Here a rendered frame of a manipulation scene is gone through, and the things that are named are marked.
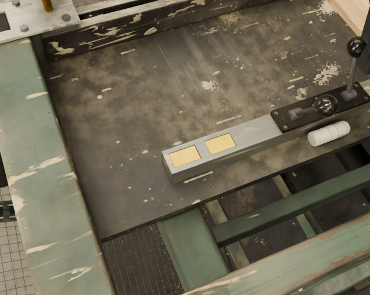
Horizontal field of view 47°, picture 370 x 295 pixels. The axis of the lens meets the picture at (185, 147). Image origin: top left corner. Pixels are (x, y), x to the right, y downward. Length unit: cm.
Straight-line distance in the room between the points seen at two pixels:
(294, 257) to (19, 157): 46
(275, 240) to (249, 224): 196
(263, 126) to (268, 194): 196
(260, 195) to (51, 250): 225
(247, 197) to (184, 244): 212
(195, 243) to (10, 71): 45
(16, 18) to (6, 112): 22
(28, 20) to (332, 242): 67
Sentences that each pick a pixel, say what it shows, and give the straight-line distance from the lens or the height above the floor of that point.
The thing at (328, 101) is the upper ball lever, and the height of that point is 155.
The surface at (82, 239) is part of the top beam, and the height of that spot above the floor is 188.
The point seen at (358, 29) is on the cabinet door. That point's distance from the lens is 108.
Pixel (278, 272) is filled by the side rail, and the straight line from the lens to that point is 68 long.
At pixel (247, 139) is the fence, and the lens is 78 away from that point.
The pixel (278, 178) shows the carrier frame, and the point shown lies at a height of 18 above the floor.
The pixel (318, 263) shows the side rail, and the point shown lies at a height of 158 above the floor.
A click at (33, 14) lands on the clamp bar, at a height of 185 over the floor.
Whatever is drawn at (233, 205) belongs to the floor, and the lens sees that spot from 295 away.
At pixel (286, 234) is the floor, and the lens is 270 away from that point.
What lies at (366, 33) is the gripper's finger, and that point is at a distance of 74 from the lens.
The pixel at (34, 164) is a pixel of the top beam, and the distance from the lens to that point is 70.
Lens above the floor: 217
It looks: 41 degrees down
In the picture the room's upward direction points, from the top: 89 degrees counter-clockwise
